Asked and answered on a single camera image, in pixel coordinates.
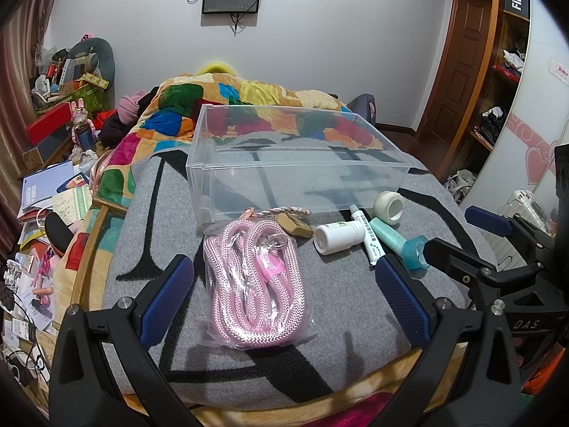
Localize colourful patchwork blanket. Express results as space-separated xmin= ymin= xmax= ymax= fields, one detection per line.
xmin=55 ymin=72 xmax=388 ymax=312

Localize yellow pillow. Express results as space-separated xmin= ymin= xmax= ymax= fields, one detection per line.
xmin=198 ymin=60 xmax=237 ymax=77

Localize dark backpack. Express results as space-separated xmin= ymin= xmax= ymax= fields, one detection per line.
xmin=346 ymin=93 xmax=377 ymax=124

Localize wooden wardrobe shelf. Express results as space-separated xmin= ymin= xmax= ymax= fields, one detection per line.
xmin=440 ymin=0 xmax=535 ymax=181

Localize white radiator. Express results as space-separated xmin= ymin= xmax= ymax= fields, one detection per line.
xmin=497 ymin=189 xmax=557 ymax=242

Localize clear plastic storage box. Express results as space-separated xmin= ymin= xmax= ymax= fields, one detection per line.
xmin=185 ymin=104 xmax=410 ymax=233

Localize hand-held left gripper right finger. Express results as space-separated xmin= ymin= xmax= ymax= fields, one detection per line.
xmin=374 ymin=254 xmax=522 ymax=427

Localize pink rabbit toy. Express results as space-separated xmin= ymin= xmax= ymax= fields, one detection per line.
xmin=70 ymin=99 xmax=97 ymax=126

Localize white panel with pink hearts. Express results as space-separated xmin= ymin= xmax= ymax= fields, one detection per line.
xmin=467 ymin=0 xmax=569 ymax=216

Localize white ointment tube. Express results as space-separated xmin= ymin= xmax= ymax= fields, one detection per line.
xmin=349 ymin=205 xmax=385 ymax=269

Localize pink knitted hat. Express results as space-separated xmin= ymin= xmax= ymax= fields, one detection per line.
xmin=117 ymin=89 xmax=154 ymax=124

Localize teal tube with blue cap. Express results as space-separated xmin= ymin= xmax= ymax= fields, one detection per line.
xmin=370 ymin=216 xmax=430 ymax=273

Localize black clothes on shelf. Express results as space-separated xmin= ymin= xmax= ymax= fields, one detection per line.
xmin=479 ymin=106 xmax=506 ymax=144

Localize dark clothes pile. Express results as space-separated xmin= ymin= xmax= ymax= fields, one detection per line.
xmin=99 ymin=110 xmax=136 ymax=148

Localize pile of clutter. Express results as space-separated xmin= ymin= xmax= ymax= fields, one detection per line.
xmin=0 ymin=227 xmax=60 ymax=392

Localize white bag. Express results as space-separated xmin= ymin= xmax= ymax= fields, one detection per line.
xmin=443 ymin=169 xmax=477 ymax=202

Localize pink rope in plastic bag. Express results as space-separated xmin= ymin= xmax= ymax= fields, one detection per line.
xmin=198 ymin=219 xmax=319 ymax=350

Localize grey blanket with black pattern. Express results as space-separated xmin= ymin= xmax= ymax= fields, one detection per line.
xmin=103 ymin=140 xmax=498 ymax=415

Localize braided cord with wooden tag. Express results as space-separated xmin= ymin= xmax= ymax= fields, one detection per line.
xmin=242 ymin=205 xmax=314 ymax=238

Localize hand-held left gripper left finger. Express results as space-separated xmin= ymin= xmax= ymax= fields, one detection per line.
xmin=48 ymin=253 xmax=196 ymax=427

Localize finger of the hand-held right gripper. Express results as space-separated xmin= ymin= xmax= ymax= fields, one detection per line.
xmin=463 ymin=205 xmax=557 ymax=255
xmin=421 ymin=237 xmax=501 ymax=286

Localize black paddle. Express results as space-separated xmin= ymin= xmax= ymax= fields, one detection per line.
xmin=44 ymin=212 xmax=75 ymax=255

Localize grey neck pillow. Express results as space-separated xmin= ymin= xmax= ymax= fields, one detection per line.
xmin=52 ymin=37 xmax=116 ymax=84

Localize wooden door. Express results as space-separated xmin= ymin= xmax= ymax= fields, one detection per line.
xmin=417 ymin=0 xmax=495 ymax=135

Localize white pill bottle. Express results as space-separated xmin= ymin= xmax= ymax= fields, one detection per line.
xmin=313 ymin=220 xmax=366 ymax=256

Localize white bandage roll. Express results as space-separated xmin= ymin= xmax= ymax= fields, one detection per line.
xmin=372 ymin=191 xmax=405 ymax=224

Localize blue and white booklet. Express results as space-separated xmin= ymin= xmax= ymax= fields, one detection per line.
xmin=19 ymin=162 xmax=75 ymax=215

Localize blue bottle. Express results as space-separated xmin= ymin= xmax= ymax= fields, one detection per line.
xmin=73 ymin=120 xmax=97 ymax=150

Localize red box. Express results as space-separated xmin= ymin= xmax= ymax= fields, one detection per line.
xmin=26 ymin=101 xmax=75 ymax=144

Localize green cardboard box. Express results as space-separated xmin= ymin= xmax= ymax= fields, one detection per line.
xmin=34 ymin=79 xmax=110 ymax=115

